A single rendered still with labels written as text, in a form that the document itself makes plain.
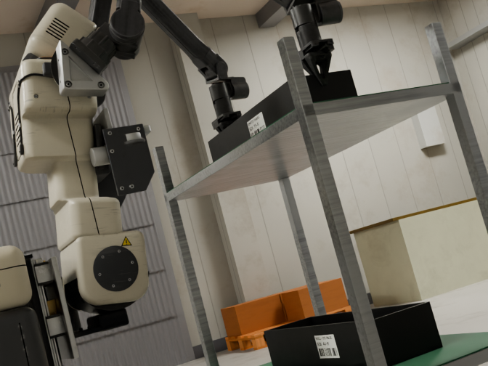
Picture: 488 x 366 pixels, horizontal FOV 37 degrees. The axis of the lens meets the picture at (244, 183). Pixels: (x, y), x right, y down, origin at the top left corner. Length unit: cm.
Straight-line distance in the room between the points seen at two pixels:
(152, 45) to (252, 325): 304
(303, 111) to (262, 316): 544
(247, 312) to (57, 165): 520
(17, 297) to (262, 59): 690
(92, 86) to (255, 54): 660
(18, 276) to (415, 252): 589
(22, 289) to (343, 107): 76
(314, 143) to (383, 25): 781
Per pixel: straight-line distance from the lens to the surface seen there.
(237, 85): 234
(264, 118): 192
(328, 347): 193
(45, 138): 176
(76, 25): 185
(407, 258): 712
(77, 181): 176
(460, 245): 750
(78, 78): 165
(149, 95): 753
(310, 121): 155
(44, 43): 181
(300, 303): 670
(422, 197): 886
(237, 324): 684
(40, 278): 172
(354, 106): 162
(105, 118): 177
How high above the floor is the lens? 63
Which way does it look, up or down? 7 degrees up
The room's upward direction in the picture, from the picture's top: 15 degrees counter-clockwise
